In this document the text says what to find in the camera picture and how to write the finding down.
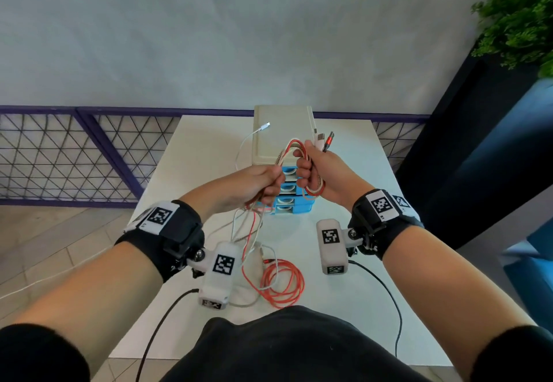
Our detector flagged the person's left forearm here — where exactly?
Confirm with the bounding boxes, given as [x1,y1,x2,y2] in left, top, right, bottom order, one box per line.
[13,240,164,378]

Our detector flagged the person's black shirt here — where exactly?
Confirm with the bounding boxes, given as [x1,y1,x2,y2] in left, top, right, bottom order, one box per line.
[0,306,553,382]

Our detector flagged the purple mesh railing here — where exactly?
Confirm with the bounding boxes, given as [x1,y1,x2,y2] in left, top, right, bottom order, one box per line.
[0,106,431,209]

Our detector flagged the black planter box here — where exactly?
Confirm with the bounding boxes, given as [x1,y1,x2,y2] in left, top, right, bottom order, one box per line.
[395,45,553,250]

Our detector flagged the thin white floor cable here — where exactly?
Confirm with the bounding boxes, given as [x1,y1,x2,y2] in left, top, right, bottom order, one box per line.
[0,245,117,301]

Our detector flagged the black right wrist strap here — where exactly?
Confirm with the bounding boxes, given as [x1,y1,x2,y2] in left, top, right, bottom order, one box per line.
[348,188,424,261]

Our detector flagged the blue seat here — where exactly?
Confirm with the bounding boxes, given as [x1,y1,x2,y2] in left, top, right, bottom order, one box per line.
[503,218,553,335]

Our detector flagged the black wrist strap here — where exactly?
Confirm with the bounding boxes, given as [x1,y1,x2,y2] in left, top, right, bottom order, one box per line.
[114,199,206,283]
[348,188,424,261]

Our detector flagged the white blue drawer organiser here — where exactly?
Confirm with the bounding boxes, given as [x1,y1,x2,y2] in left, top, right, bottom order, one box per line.
[252,105,319,215]

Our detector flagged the person's right forearm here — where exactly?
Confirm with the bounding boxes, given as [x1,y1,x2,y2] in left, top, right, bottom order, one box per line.
[382,226,536,380]

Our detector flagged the black camera cable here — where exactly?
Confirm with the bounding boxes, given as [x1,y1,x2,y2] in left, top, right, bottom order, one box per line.
[348,259,403,358]
[135,289,200,382]

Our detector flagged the person's left hand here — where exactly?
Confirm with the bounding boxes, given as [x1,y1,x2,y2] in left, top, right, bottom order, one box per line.
[179,164,286,224]

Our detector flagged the person's right hand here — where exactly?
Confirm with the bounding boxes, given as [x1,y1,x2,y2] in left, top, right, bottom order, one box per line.
[295,140,376,212]

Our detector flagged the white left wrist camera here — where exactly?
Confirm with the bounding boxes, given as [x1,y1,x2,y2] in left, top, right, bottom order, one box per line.
[192,241,243,310]

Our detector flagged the red white braided cable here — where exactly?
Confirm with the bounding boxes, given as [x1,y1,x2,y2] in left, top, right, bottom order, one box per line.
[244,131,336,216]

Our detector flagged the white charging cable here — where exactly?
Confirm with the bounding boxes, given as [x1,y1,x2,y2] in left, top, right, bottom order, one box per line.
[205,122,278,309]

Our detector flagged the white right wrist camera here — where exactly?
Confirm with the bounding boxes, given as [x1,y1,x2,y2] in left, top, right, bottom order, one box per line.
[316,219,364,275]

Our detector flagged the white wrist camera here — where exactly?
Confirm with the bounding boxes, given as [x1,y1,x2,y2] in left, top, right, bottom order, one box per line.
[316,219,364,275]
[192,241,243,310]

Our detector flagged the green plant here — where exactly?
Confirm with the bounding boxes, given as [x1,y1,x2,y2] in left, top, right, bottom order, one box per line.
[470,0,553,78]

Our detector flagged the orange coiled cable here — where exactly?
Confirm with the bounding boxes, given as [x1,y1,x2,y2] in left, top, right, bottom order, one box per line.
[241,213,306,309]

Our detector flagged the black left wrist strap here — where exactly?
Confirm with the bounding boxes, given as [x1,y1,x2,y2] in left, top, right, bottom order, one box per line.
[114,199,206,283]

